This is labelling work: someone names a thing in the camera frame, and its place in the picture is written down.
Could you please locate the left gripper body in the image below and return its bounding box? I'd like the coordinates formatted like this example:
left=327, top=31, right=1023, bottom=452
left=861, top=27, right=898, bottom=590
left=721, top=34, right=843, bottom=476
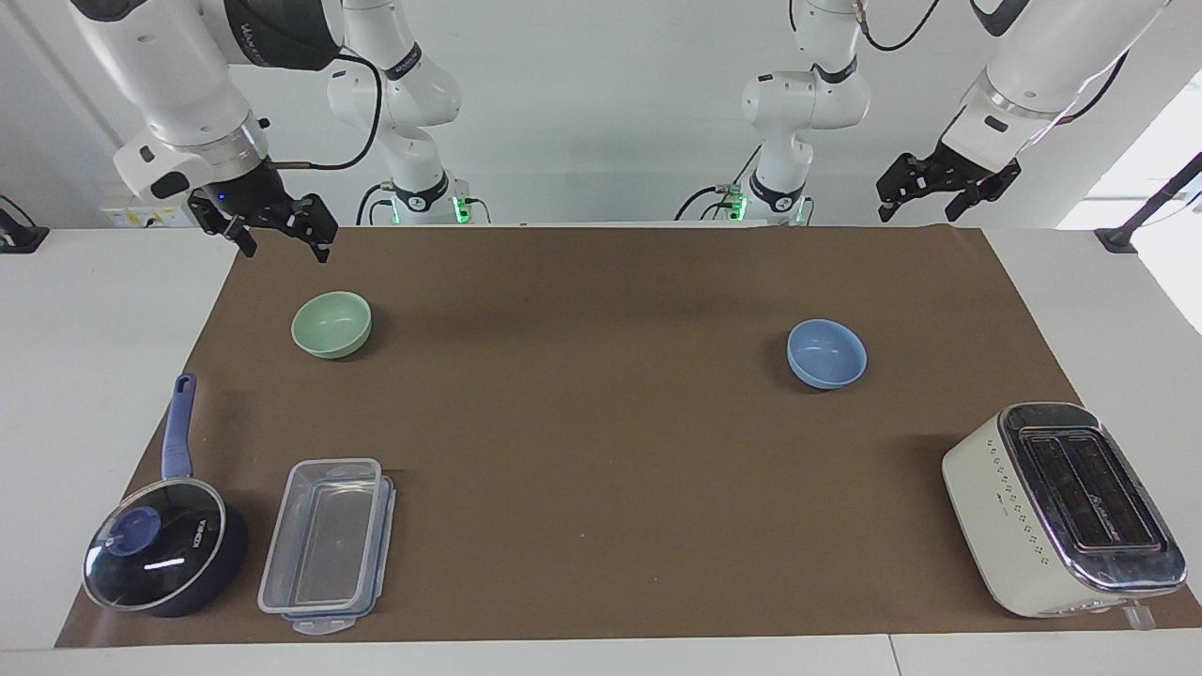
left=924, top=141, right=1023, bottom=196

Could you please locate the blue bowl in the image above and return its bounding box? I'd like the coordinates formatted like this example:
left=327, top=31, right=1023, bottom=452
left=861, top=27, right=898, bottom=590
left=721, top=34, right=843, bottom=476
left=786, top=318, right=869, bottom=392

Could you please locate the cream toaster with chrome top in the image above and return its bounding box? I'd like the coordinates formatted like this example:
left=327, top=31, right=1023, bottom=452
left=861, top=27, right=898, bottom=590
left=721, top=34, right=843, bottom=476
left=941, top=401, right=1190, bottom=630

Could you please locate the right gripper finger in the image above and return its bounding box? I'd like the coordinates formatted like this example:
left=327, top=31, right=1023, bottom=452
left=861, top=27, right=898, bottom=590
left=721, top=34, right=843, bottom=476
left=280, top=192, right=340, bottom=265
left=187, top=192, right=258, bottom=259

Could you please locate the glass lid with blue knob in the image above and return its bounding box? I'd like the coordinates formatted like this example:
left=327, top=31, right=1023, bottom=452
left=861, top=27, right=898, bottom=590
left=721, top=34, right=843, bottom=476
left=82, top=477, right=229, bottom=612

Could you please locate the green bowl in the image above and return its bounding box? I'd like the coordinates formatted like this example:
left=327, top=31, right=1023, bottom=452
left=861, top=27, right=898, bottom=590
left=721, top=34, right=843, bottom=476
left=290, top=290, right=374, bottom=361

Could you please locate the black stand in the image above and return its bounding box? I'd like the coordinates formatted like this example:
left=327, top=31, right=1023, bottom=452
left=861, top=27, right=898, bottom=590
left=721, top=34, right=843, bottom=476
left=1093, top=152, right=1202, bottom=254
left=0, top=194, right=50, bottom=254

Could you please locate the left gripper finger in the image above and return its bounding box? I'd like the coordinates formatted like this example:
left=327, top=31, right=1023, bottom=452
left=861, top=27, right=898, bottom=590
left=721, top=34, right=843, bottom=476
left=944, top=182, right=998, bottom=224
left=875, top=152, right=941, bottom=224

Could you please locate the clear plastic container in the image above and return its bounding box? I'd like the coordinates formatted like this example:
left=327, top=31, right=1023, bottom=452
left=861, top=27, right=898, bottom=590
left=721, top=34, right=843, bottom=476
left=257, top=457, right=385, bottom=618

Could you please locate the dark blue saucepan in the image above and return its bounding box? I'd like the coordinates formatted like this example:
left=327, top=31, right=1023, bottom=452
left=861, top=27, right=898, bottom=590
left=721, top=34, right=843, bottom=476
left=83, top=373, right=251, bottom=620

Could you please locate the black cable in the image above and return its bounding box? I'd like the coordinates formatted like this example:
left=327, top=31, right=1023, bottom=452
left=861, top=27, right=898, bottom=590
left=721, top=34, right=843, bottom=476
left=850, top=0, right=942, bottom=54
left=673, top=144, right=763, bottom=223
left=355, top=181, right=397, bottom=227
left=268, top=52, right=387, bottom=173
left=1056, top=49, right=1130, bottom=126

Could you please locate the clear container lid blue seal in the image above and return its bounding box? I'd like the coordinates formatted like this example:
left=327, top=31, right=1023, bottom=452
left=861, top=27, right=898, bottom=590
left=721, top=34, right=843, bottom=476
left=280, top=473, right=398, bottom=636

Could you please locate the white power strip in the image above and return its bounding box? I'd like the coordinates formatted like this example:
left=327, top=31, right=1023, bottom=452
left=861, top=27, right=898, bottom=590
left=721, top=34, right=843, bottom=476
left=101, top=206, right=206, bottom=230

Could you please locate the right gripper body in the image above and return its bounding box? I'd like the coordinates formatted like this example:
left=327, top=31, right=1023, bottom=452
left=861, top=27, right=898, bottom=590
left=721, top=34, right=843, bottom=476
left=200, top=158, right=294, bottom=228

